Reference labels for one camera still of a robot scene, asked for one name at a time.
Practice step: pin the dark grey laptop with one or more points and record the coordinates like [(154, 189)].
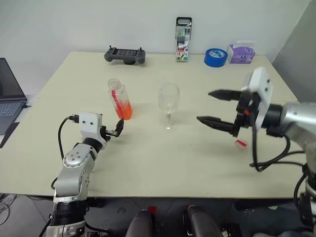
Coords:
[(10, 98)]

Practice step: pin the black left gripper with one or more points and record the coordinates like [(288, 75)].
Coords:
[(107, 133)]

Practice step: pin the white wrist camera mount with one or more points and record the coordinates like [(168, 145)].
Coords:
[(260, 98), (90, 124)]

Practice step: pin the dark rounded shape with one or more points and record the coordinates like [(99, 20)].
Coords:
[(202, 222), (139, 224)]

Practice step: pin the marker pen pack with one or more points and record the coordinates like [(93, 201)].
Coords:
[(183, 39)]

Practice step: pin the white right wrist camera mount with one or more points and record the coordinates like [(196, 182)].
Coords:
[(260, 98)]

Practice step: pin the white and red bottle cap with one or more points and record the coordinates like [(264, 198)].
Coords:
[(240, 144)]

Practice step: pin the dark grey handheld controller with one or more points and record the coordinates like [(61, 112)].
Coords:
[(124, 55)]

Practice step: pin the plastic bottle with orange liquid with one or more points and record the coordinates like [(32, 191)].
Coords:
[(122, 106)]

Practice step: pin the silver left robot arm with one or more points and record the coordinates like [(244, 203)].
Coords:
[(74, 172)]

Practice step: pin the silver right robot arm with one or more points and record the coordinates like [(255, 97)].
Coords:
[(296, 118)]

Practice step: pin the blue tape roll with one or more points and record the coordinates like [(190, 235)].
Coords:
[(215, 58)]

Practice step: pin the clear wine glass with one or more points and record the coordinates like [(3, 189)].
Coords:
[(168, 98)]

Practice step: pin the purple tissue box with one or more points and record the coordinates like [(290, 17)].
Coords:
[(240, 53)]

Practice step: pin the small red block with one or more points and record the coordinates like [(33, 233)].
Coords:
[(152, 210)]

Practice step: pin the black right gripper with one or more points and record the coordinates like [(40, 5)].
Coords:
[(243, 116)]

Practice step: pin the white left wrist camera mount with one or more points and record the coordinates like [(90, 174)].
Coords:
[(90, 124)]

